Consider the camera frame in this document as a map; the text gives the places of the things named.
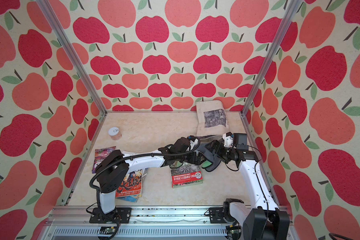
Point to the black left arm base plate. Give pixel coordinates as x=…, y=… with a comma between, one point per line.
x=118, y=215

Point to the purple candy bag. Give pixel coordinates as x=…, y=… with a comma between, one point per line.
x=100, y=155

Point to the grey green microfibre cloth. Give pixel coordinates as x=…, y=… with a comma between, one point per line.
x=213, y=153

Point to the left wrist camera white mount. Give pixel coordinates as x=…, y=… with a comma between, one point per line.
x=194, y=141

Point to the red green cover book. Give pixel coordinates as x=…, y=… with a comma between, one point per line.
x=185, y=174

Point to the left rear aluminium corner post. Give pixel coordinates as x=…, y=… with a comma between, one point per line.
x=59, y=31

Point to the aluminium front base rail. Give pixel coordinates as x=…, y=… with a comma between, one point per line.
x=146, y=223

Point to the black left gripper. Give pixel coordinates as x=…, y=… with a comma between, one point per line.
x=194, y=160

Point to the cream printed canvas bag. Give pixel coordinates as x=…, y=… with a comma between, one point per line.
x=212, y=118

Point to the clear tape roll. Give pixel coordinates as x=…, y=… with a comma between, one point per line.
x=115, y=133

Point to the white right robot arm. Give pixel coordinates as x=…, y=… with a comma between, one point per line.
x=264, y=220

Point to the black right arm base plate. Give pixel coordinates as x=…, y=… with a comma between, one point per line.
x=220, y=215

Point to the red black manga book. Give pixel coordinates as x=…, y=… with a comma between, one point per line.
x=123, y=189

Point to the aluminium corner post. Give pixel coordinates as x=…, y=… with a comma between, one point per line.
x=59, y=31
x=291, y=10

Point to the right rear aluminium corner post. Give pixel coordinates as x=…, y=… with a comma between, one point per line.
x=291, y=10

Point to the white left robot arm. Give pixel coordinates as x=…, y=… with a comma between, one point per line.
x=111, y=172

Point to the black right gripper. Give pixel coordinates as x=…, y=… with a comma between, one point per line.
x=219, y=152

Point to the blue robot sunflower magazine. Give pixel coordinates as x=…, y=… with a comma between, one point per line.
x=135, y=181

